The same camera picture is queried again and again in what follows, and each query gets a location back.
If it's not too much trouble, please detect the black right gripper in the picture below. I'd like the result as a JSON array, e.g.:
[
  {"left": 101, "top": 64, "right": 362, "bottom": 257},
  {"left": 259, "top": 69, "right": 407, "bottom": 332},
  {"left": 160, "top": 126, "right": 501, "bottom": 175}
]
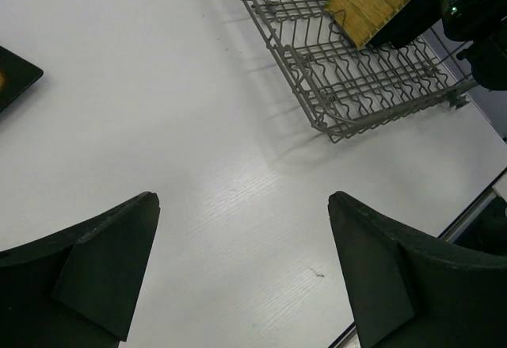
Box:
[{"left": 368, "top": 0, "right": 506, "bottom": 49}]

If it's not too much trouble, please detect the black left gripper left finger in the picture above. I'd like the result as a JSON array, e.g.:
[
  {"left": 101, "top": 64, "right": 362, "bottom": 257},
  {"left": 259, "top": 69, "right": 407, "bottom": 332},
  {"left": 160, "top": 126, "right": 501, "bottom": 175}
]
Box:
[{"left": 1, "top": 192, "right": 160, "bottom": 347}]

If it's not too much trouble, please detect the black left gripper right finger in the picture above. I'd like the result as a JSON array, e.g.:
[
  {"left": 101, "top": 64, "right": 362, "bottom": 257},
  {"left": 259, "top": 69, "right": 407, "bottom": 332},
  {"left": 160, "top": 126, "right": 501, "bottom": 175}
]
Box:
[{"left": 328, "top": 192, "right": 506, "bottom": 347}]

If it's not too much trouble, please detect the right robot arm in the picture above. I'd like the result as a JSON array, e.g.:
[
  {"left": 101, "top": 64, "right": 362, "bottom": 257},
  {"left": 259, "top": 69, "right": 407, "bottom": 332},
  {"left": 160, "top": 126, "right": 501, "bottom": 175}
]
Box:
[{"left": 369, "top": 0, "right": 506, "bottom": 90}]

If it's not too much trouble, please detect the grey wire dish rack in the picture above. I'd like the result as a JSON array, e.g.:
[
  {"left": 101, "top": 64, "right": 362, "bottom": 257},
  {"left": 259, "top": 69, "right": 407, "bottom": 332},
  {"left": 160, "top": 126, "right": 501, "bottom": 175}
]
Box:
[{"left": 240, "top": 0, "right": 475, "bottom": 142}]

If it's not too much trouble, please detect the black plate with yellow centre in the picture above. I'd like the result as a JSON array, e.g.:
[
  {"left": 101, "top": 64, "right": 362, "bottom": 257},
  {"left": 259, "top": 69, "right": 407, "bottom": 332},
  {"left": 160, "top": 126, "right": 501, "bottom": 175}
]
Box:
[{"left": 0, "top": 47, "right": 44, "bottom": 111}]

